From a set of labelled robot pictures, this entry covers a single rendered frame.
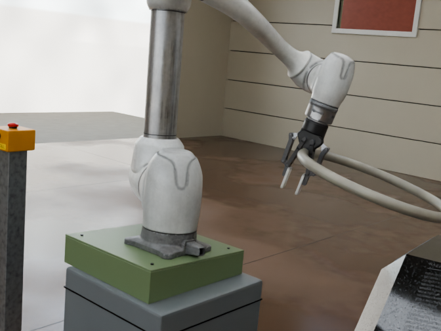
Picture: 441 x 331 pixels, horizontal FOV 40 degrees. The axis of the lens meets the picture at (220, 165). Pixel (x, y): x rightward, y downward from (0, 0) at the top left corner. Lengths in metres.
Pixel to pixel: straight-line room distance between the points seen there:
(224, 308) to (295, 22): 8.42
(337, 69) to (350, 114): 7.44
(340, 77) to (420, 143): 6.99
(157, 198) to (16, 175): 0.90
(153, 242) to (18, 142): 0.88
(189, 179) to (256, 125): 8.65
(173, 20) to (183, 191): 0.51
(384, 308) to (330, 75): 0.74
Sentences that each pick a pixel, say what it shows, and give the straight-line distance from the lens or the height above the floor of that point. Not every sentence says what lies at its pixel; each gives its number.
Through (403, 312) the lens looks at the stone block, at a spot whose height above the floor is 0.70.
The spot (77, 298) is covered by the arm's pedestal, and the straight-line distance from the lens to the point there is 1.75.
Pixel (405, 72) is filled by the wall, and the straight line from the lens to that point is 8.88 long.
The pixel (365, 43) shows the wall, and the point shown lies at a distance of 9.19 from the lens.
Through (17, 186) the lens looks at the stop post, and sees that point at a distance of 2.42.
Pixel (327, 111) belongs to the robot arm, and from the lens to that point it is 1.83.
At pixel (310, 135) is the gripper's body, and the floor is 1.20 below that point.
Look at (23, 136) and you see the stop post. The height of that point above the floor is 1.05.
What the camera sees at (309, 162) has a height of 1.15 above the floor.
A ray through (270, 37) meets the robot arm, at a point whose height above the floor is 1.48.
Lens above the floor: 1.42
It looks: 10 degrees down
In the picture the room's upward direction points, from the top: 5 degrees clockwise
